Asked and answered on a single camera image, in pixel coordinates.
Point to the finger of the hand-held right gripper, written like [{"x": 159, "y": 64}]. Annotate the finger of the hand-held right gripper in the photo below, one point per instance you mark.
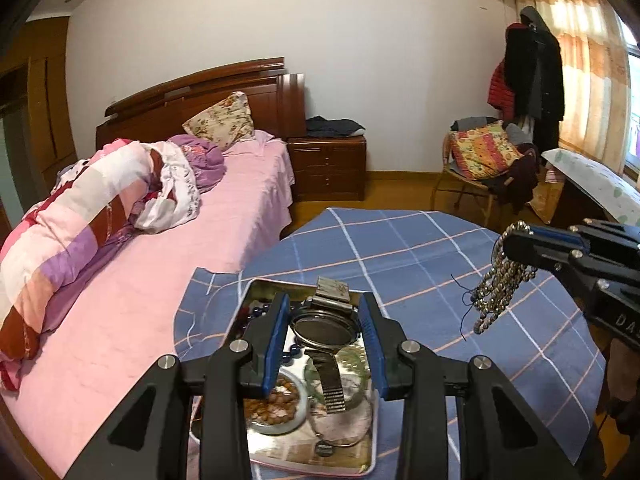
[
  {"x": 532, "y": 252},
  {"x": 555, "y": 235}
]

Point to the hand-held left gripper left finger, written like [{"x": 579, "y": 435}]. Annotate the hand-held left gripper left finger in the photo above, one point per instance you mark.
[{"x": 277, "y": 345}]

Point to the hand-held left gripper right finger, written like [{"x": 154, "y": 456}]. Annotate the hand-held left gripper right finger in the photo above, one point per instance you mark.
[{"x": 373, "y": 347}]

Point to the silver metal wristwatch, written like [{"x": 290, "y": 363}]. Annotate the silver metal wristwatch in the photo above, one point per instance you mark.
[{"x": 325, "y": 327}]

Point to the green jade bangle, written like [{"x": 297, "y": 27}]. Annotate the green jade bangle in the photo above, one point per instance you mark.
[{"x": 361, "y": 400}]

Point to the metal tray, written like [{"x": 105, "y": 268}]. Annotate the metal tray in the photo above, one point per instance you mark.
[{"x": 260, "y": 290}]

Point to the white jade bangle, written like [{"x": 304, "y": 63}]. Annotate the white jade bangle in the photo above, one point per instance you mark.
[{"x": 272, "y": 429}]

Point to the white leaf print cloth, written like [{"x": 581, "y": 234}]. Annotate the white leaf print cloth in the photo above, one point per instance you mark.
[{"x": 595, "y": 185}]

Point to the dark maroon garment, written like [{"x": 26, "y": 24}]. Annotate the dark maroon garment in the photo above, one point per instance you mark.
[{"x": 520, "y": 180}]

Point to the wooden chair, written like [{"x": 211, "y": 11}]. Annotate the wooden chair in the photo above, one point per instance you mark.
[{"x": 460, "y": 190}]

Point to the blue plaid tablecloth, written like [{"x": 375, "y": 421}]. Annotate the blue plaid tablecloth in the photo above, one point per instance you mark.
[{"x": 425, "y": 260}]

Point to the colourful patterned cushion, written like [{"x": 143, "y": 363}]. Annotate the colourful patterned cushion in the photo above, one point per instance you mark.
[{"x": 482, "y": 152}]

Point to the printed paper liner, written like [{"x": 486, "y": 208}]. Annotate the printed paper liner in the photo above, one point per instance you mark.
[{"x": 300, "y": 456}]

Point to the bed with pink sheet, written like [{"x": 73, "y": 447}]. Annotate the bed with pink sheet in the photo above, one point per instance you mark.
[{"x": 150, "y": 285}]

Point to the red hanging jacket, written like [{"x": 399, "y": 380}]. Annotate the red hanging jacket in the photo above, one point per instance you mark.
[{"x": 501, "y": 92}]

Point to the black hanging coat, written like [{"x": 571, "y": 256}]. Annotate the black hanging coat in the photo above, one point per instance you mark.
[{"x": 537, "y": 70}]

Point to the orange patterned curtain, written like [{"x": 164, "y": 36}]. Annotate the orange patterned curtain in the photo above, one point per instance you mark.
[{"x": 590, "y": 60}]

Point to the white floral cloth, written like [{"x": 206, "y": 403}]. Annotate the white floral cloth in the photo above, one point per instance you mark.
[{"x": 175, "y": 195}]

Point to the wooden nightstand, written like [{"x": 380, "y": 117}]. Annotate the wooden nightstand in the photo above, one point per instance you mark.
[{"x": 327, "y": 170}]

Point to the purple blanket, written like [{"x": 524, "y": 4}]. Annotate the purple blanket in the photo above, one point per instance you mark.
[{"x": 205, "y": 165}]

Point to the dark folded clothes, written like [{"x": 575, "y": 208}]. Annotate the dark folded clothes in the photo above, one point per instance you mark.
[{"x": 332, "y": 126}]

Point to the floral pillow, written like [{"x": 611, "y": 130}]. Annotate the floral pillow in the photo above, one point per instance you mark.
[{"x": 220, "y": 120}]

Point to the pink patchwork quilt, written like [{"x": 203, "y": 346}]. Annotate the pink patchwork quilt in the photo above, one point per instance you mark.
[{"x": 75, "y": 220}]

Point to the wooden bed headboard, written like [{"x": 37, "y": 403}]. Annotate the wooden bed headboard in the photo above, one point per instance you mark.
[{"x": 150, "y": 105}]

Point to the frosted glass door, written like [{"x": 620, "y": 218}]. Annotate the frosted glass door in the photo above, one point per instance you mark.
[{"x": 12, "y": 160}]

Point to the wooden wardrobe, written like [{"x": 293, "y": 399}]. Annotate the wooden wardrobe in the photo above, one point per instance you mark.
[{"x": 47, "y": 110}]

